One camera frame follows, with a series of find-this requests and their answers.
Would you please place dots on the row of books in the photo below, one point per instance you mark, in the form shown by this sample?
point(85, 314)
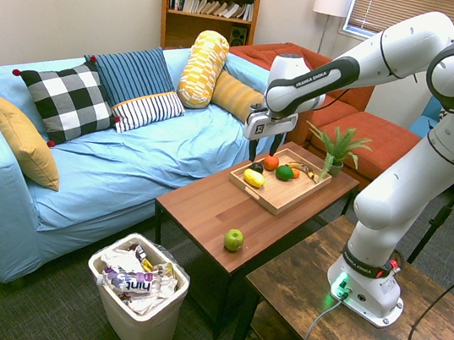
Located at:
point(208, 6)

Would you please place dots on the yellow lemon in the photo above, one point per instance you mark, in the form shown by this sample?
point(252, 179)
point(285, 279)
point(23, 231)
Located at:
point(254, 178)

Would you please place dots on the light blue sofa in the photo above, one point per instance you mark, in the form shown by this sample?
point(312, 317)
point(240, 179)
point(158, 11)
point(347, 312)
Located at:
point(125, 163)

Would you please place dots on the white navy striped pillow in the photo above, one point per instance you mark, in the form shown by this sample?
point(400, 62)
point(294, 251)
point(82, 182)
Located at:
point(150, 109)

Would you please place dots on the wooden window blinds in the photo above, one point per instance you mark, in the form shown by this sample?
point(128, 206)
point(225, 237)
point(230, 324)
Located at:
point(404, 12)

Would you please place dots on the black white checkered pillow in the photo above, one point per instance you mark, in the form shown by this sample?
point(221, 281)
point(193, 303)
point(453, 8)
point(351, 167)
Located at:
point(68, 101)

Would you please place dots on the plain mustard pillow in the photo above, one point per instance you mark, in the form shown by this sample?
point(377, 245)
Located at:
point(25, 144)

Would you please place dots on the mustard striped pillow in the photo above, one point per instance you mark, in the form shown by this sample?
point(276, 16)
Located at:
point(235, 96)

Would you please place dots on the reddish wooden coffee table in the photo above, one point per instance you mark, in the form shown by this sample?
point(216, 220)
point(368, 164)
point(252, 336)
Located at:
point(211, 215)

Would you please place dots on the small orange fruit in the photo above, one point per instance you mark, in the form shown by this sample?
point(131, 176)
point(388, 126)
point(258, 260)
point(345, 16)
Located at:
point(296, 173)

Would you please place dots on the green apple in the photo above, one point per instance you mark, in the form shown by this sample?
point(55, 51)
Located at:
point(233, 240)

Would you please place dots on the blue striped pillow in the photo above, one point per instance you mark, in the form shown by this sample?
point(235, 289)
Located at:
point(132, 72)

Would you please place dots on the wooden bookshelf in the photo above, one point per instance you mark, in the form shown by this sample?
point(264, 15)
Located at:
point(197, 28)

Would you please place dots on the overripe brown banana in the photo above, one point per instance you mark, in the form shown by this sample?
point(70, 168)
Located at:
point(306, 171)

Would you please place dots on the small black speaker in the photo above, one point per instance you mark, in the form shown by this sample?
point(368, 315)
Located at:
point(238, 36)

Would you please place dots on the potted green fern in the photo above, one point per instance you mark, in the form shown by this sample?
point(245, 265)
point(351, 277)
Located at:
point(337, 148)

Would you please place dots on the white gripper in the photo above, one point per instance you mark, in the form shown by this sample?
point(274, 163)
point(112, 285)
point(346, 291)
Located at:
point(268, 125)

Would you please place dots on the green lime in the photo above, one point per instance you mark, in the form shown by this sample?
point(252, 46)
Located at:
point(283, 173)

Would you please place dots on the black camera tripod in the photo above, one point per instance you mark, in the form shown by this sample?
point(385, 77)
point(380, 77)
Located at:
point(437, 218)

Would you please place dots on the yellow patterned bolster pillow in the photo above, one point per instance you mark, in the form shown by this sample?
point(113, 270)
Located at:
point(201, 68)

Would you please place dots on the wooden tray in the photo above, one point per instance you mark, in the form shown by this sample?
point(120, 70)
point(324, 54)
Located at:
point(287, 194)

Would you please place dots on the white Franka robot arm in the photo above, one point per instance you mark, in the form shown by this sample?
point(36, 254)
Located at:
point(400, 183)

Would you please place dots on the cream trash bin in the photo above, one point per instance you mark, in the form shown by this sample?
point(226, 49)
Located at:
point(143, 328)

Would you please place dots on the black avocado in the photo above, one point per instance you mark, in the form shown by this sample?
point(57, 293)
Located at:
point(256, 168)

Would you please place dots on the hint drink wrapper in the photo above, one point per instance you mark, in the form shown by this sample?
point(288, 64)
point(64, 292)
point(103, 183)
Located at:
point(133, 284)

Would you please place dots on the white floor lamp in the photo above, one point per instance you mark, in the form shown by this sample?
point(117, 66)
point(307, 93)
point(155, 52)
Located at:
point(332, 2)

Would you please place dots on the large orange fruit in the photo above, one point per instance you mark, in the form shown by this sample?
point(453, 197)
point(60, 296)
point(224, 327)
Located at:
point(271, 163)

